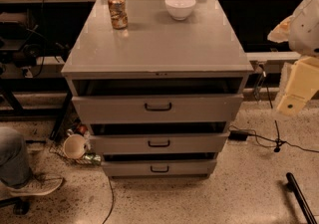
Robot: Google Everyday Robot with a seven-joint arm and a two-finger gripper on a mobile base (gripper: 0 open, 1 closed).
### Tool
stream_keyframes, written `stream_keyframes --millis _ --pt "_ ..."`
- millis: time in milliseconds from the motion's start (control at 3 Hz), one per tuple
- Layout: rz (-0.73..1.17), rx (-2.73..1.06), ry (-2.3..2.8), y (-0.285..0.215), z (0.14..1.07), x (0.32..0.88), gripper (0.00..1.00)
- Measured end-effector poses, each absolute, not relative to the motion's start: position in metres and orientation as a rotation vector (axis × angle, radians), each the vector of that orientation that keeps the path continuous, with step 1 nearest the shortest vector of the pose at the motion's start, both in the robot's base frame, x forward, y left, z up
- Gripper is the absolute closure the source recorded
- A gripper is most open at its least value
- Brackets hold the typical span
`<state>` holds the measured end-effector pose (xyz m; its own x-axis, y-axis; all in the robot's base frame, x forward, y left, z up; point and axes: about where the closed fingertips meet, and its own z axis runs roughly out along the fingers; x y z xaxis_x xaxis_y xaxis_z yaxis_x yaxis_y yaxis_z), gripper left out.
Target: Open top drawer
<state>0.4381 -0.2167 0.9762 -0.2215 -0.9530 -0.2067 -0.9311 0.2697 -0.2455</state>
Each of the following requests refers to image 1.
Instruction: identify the grey drawer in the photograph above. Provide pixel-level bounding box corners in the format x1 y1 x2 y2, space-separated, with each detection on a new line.
90 133 227 155
72 95 243 124
102 159 217 177

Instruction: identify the grey metal drawer cabinet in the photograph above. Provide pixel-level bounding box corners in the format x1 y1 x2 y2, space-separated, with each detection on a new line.
62 0 252 162

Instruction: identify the black tube bottom right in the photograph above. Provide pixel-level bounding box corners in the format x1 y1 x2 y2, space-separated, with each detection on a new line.
286 172 318 224

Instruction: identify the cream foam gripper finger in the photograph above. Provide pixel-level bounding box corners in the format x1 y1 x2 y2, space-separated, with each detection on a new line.
276 57 319 116

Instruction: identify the white ceramic bowl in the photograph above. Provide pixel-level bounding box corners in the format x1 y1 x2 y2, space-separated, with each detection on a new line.
164 0 196 20

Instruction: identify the person's leg in jeans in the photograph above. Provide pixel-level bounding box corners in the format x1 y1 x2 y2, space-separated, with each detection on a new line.
0 127 32 189

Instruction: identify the orange crushed soda can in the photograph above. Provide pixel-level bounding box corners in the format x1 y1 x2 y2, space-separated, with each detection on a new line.
108 0 128 30

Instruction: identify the dark machinery on left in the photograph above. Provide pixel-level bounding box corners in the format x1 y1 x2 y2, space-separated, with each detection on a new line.
0 10 70 78

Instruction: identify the grey middle drawer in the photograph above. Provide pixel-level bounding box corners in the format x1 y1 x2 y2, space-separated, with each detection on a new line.
90 133 227 155

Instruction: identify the black power cable right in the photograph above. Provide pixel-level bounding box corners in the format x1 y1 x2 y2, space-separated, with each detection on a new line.
228 64 319 154

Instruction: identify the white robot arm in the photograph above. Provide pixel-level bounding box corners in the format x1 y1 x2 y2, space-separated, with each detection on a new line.
267 0 319 116

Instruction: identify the black office chair base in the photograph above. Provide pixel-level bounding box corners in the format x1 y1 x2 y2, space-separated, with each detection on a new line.
0 197 30 215

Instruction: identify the grey sneaker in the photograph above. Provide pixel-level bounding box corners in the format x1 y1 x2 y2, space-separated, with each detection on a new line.
8 174 63 196

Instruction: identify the black cable on floor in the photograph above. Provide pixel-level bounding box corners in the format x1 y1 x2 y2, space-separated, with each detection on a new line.
101 176 116 224

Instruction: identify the grey bottom drawer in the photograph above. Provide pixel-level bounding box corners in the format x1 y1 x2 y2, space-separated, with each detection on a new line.
102 159 217 177

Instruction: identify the grey top drawer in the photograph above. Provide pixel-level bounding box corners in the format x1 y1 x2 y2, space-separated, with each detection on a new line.
72 95 243 124

